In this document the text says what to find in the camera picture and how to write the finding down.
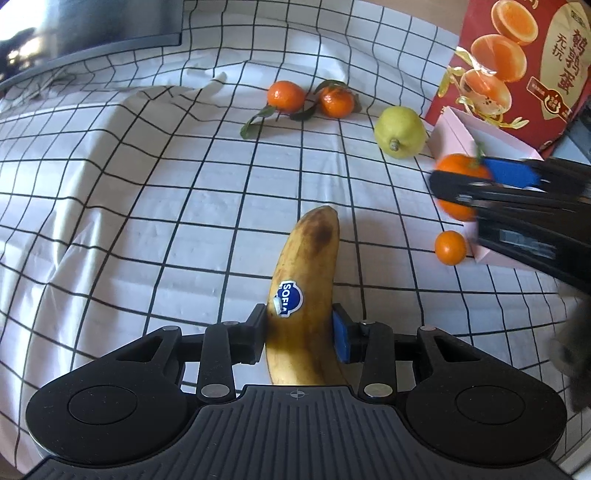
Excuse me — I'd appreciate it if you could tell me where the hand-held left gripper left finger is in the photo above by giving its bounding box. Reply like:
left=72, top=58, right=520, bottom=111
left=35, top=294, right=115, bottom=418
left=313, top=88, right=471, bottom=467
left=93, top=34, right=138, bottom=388
left=105, top=304, right=267, bottom=405

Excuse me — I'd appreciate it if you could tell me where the red snack bag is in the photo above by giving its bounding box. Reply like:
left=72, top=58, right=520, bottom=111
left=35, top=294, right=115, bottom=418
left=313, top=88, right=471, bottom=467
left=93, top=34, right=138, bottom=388
left=424, top=0, right=591, bottom=160

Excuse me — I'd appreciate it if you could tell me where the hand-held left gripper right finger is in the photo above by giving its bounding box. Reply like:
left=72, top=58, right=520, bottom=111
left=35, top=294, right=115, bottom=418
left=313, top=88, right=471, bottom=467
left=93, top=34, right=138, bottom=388
left=331, top=304, right=491, bottom=403

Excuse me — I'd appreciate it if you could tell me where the small tangerine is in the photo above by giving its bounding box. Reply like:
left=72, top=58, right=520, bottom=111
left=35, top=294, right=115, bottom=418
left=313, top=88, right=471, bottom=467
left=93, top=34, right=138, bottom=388
left=434, top=230, right=468, bottom=267

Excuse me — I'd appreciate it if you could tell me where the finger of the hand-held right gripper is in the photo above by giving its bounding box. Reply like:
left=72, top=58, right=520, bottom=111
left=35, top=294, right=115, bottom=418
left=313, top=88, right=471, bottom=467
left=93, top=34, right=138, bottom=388
left=428, top=171, right=591, bottom=219
left=480, top=156, right=591, bottom=195

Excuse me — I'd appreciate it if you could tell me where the tangerine with leaf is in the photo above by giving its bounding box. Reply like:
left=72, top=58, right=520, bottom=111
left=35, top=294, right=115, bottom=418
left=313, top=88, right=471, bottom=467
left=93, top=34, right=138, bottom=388
left=436, top=153, right=493, bottom=223

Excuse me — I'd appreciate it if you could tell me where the yellow-green pear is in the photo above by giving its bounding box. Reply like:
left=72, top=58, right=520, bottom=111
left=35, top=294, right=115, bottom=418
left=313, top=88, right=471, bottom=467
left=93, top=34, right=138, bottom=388
left=373, top=106, right=428, bottom=160

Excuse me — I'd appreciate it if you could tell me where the tangerine with leaves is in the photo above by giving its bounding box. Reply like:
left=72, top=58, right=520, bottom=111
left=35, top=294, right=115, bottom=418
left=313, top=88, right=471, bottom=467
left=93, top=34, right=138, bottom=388
left=239, top=80, right=308, bottom=140
left=290, top=79, right=362, bottom=122

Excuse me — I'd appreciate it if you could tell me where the person's right forearm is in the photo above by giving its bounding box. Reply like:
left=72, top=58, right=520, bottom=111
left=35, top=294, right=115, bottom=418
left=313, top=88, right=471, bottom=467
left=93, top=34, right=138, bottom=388
left=547, top=284, right=591, bottom=412

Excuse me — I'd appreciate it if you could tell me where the spotted yellow banana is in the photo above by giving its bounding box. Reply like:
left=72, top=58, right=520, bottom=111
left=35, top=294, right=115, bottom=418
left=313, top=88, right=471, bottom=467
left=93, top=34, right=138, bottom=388
left=264, top=206, right=350, bottom=387

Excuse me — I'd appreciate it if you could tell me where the black grid white tablecloth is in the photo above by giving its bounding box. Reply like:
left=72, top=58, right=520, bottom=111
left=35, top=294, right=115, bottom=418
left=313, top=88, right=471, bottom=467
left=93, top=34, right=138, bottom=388
left=0, top=0, right=591, bottom=480

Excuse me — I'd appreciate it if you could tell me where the wide dark monitor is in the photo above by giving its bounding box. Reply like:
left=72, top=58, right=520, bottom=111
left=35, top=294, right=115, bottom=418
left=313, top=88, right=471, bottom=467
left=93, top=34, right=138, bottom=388
left=0, top=0, right=186, bottom=89

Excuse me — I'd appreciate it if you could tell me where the pink cardboard box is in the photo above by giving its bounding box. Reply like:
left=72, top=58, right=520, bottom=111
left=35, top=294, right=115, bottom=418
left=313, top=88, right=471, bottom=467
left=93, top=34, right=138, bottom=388
left=427, top=106, right=591, bottom=269

